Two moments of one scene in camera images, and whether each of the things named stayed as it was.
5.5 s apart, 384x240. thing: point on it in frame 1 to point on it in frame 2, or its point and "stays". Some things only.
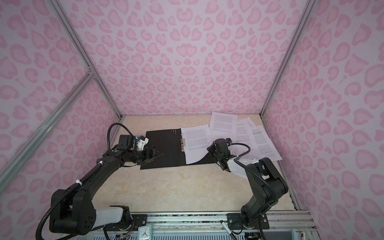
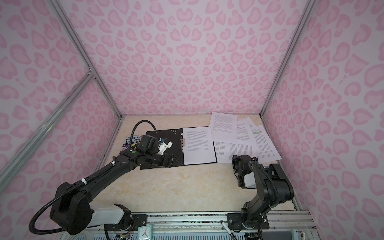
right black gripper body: [219, 157] to [236, 164]
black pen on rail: [228, 230] stays
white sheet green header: [265, 148] stays
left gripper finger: [151, 152] to [170, 160]
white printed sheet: [197, 140] stays
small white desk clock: [145, 232] stays
